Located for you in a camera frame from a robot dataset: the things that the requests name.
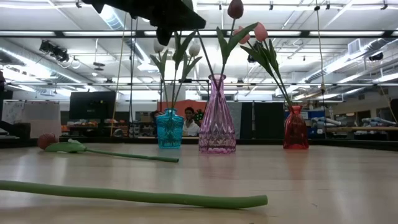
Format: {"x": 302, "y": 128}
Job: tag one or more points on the long green foreground stem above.
{"x": 124, "y": 195}

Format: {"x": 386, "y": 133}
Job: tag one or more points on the white board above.
{"x": 31, "y": 115}

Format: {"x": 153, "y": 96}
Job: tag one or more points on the red partition panel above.
{"x": 192, "y": 104}

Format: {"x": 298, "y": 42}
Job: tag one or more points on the red glass vase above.
{"x": 295, "y": 133}

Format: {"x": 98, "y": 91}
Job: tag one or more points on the teal glass vase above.
{"x": 169, "y": 130}

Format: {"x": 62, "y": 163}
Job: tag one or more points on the black computer monitor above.
{"x": 92, "y": 105}

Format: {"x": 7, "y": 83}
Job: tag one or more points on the black ceiling camera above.
{"x": 54, "y": 51}

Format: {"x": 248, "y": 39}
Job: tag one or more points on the pink glass vase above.
{"x": 217, "y": 130}

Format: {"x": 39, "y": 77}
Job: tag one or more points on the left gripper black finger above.
{"x": 177, "y": 15}
{"x": 163, "y": 35}

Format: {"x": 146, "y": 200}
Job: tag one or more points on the black partition panel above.
{"x": 269, "y": 119}

